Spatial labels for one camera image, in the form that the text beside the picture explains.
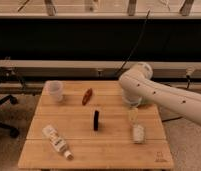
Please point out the translucent yellowish gripper tool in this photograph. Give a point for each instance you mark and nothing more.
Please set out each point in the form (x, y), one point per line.
(132, 115)

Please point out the black office chair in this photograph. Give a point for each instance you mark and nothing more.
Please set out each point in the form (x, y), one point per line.
(13, 131)

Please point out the white plastic bottle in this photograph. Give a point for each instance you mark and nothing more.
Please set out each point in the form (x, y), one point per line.
(58, 142)

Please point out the wooden table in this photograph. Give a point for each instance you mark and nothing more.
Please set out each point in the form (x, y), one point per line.
(111, 147)

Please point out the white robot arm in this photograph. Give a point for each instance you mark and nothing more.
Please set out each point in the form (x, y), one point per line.
(136, 82)

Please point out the brown oblong food item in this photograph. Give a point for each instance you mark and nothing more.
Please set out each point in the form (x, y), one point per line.
(87, 96)

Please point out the clear plastic cup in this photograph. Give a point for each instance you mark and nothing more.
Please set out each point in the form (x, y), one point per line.
(55, 90)

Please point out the black standing eraser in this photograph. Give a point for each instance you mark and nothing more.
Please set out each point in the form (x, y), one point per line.
(96, 120)

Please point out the small white cylinder container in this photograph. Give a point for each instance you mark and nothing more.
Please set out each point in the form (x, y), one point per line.
(138, 134)

